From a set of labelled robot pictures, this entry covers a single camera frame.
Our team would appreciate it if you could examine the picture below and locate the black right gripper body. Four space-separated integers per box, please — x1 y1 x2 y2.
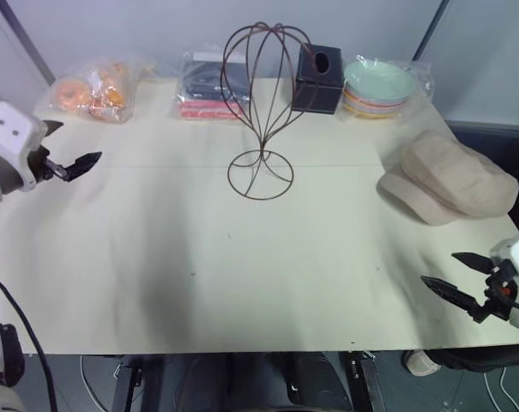
480 259 519 323

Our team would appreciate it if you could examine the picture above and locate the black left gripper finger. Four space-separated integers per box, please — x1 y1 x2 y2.
63 150 104 184
43 119 65 140

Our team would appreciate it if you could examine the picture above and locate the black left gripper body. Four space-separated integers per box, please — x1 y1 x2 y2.
27 144 69 185

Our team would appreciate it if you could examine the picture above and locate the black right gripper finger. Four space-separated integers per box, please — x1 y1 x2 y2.
450 251 495 274
420 276 486 324

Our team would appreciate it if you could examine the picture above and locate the beige cap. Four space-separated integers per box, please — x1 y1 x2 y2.
377 129 519 227

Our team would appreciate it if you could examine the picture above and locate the bag of orange items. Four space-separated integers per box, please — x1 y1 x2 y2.
34 59 158 125

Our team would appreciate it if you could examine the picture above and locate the white shoe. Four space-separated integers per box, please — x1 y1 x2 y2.
402 349 441 379

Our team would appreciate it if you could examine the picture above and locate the bag of dark red packets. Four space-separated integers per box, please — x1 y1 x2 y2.
171 44 254 122

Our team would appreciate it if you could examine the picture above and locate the clear plastic plate bag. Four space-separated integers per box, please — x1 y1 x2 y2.
339 53 434 125

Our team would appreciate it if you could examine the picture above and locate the stack of pastel plates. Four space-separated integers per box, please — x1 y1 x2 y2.
341 59 415 123

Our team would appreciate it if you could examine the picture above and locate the black tissue box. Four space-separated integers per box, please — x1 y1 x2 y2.
291 43 344 116

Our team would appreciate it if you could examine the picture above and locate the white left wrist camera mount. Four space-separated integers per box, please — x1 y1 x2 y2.
0 100 47 193

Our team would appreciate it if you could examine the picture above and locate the dark grey wall post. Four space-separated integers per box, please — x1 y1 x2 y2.
410 0 452 62
0 0 57 86

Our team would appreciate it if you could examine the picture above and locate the white floor cable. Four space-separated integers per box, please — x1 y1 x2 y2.
497 367 519 412

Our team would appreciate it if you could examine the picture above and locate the black table leg bracket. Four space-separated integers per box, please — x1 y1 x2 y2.
343 350 388 412
112 354 143 412

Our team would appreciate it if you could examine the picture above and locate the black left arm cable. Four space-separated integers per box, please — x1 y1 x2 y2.
0 274 57 412

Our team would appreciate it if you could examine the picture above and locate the brown wire hat stand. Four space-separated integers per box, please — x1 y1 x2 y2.
219 21 318 202

